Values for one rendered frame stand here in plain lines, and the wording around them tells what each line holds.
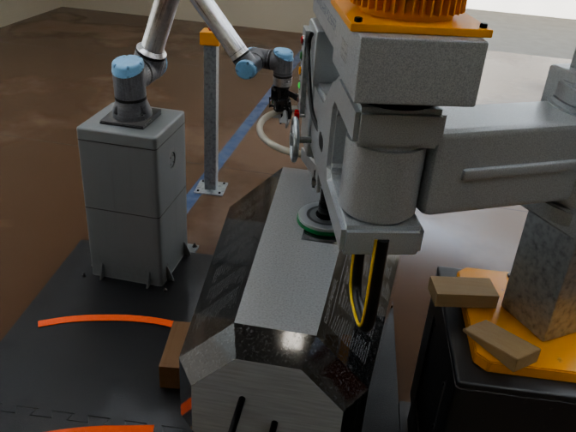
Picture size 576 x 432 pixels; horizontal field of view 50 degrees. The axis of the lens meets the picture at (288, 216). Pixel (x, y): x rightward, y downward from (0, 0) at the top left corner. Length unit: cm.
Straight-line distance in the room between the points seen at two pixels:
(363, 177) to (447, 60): 33
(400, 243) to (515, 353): 55
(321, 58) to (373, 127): 66
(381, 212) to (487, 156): 28
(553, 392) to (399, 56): 110
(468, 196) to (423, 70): 41
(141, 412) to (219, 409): 81
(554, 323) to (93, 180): 216
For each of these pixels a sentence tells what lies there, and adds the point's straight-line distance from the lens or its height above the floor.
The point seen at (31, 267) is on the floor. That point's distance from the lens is 362.
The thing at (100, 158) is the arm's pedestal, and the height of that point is 71.
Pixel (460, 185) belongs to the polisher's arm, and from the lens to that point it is 151.
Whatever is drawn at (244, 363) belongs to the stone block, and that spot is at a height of 76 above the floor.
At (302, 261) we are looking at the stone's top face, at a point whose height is 82.
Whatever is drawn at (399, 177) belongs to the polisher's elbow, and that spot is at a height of 137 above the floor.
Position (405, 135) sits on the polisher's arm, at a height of 148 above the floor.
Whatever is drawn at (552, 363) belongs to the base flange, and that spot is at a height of 78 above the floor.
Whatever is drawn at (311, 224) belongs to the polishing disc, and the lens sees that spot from 223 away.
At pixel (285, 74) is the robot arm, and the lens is 290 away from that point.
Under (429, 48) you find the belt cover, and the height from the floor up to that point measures 168.
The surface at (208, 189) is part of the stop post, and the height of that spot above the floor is 1.
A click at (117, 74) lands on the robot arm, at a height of 109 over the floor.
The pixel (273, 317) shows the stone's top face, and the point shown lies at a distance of 182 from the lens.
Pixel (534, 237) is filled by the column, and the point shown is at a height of 107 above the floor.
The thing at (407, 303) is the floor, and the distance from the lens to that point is 335.
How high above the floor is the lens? 196
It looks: 29 degrees down
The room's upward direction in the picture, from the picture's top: 4 degrees clockwise
